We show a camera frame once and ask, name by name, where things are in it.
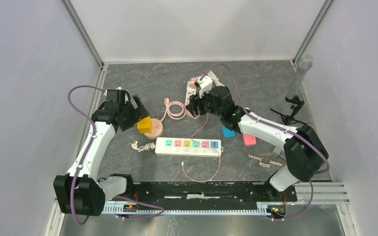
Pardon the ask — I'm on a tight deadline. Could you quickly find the grey microphone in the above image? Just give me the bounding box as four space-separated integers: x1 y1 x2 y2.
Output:
285 55 314 102

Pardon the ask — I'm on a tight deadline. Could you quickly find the yellow cube adapter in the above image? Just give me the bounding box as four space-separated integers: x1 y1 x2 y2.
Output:
137 117 153 134

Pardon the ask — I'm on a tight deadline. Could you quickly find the white coiled power cord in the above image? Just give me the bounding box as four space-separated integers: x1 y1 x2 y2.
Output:
207 71 225 88

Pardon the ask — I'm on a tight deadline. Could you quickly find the white strip power cord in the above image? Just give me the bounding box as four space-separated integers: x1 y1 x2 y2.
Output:
130 140 157 153

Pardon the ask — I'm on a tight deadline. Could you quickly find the pink plug adapter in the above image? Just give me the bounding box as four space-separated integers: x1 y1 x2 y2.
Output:
243 134 257 147

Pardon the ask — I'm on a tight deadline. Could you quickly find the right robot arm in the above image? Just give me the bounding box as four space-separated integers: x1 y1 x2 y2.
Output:
186 86 330 201

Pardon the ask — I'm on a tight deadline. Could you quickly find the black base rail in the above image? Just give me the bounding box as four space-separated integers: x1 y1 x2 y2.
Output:
123 181 297 210

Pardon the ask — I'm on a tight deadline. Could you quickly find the small white power strip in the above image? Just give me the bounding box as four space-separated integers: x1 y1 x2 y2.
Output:
185 81 197 105

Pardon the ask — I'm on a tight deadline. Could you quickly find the salmon plug on strip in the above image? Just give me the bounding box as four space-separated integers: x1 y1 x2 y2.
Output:
189 77 197 89

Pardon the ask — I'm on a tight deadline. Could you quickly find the large white power strip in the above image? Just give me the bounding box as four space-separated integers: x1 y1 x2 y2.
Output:
155 137 223 157

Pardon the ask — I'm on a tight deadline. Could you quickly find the pink round socket stack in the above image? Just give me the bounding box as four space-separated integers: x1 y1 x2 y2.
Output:
144 118 164 140

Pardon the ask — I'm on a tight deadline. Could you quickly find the white cable duct strip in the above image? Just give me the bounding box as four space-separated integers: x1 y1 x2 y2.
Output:
101 201 275 216

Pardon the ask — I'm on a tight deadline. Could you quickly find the pink coiled socket cord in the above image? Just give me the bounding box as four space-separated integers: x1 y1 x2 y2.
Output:
159 97 187 122

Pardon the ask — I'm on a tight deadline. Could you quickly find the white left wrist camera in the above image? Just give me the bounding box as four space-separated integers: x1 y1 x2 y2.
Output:
103 87 122 97

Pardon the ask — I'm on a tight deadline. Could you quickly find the light blue plug adapter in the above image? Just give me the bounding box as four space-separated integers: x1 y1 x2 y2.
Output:
222 126 236 138

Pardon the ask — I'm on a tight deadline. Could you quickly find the black microphone tripod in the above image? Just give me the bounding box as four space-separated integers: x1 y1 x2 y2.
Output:
270 95 308 126

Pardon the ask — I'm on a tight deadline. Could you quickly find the white comb-like part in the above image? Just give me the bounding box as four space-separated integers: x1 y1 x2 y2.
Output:
248 153 284 168

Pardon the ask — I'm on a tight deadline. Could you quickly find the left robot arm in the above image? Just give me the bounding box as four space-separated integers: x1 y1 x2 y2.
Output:
53 89 150 216

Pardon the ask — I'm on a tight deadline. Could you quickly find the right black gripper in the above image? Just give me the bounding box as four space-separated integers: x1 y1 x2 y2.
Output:
187 86 224 118

